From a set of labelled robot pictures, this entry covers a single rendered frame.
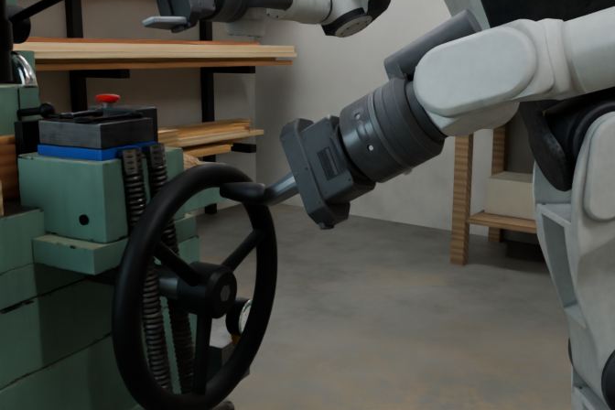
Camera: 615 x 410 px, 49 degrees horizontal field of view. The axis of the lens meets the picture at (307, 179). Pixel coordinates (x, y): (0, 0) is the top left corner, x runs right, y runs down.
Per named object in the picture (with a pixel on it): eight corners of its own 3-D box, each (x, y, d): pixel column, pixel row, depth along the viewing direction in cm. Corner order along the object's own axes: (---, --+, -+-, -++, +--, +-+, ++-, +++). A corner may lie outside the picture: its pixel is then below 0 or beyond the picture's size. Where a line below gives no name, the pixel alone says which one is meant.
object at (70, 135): (102, 161, 74) (99, 110, 73) (31, 154, 79) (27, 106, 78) (178, 146, 85) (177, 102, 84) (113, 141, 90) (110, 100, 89)
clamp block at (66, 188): (103, 245, 73) (99, 164, 72) (18, 231, 80) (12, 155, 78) (188, 217, 86) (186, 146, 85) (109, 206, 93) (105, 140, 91)
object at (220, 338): (224, 395, 108) (223, 348, 106) (164, 378, 113) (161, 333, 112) (253, 373, 115) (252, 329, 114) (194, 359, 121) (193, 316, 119)
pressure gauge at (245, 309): (241, 356, 106) (240, 306, 105) (221, 350, 108) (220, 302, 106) (262, 340, 111) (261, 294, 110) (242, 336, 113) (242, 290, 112)
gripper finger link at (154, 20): (156, 15, 88) (186, 16, 94) (138, 22, 90) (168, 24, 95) (159, 26, 88) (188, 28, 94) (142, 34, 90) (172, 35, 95)
